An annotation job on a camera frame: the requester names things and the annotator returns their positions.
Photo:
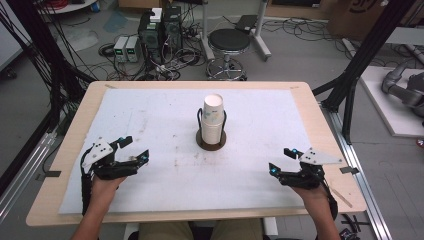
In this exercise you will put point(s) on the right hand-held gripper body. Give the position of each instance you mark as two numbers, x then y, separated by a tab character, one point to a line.
315	159

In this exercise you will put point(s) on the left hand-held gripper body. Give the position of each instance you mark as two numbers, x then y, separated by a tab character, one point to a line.
100	154

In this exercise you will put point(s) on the person's left hand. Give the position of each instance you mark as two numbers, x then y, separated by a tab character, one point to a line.
105	187

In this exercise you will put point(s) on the person's right hand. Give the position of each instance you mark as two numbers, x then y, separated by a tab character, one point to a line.
313	196

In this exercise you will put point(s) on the white table mat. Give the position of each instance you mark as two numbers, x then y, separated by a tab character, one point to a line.
160	140

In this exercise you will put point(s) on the light wooden table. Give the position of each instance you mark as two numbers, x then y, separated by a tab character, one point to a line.
330	133

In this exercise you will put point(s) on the black tape piece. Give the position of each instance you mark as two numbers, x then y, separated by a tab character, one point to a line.
52	173
349	170

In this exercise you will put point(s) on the thin wooden stick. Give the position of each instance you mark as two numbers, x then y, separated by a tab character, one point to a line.
341	198

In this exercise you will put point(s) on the black parts on floor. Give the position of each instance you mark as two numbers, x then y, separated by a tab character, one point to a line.
353	226

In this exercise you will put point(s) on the person's legs in khaki trousers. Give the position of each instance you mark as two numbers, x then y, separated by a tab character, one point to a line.
166	231

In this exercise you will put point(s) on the stack of white paper cups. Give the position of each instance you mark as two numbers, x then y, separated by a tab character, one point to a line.
212	116

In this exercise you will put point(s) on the white floor board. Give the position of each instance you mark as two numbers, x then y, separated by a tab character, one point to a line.
383	106

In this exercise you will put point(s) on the grey power supply unit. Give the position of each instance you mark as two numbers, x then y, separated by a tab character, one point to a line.
120	49
133	49

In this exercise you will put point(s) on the black computer tower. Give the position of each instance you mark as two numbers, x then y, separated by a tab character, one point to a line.
172	28
150	36

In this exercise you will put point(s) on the white metal stand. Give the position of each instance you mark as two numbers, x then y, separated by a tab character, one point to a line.
261	36

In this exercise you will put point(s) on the black round stool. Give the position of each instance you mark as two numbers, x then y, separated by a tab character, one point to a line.
229	40

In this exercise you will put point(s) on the black laptop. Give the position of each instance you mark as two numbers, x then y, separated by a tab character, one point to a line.
247	23

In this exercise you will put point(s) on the blue tape roll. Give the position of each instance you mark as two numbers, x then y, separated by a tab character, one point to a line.
95	6

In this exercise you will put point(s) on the round white table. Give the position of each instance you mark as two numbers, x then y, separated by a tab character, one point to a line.
71	6

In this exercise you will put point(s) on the brown cardboard box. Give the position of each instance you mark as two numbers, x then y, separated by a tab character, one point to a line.
360	16

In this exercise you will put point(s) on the aluminium rail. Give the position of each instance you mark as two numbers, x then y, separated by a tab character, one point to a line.
363	180
23	176

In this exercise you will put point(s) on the black metal frame post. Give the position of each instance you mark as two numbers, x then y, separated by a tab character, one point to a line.
370	46
43	46

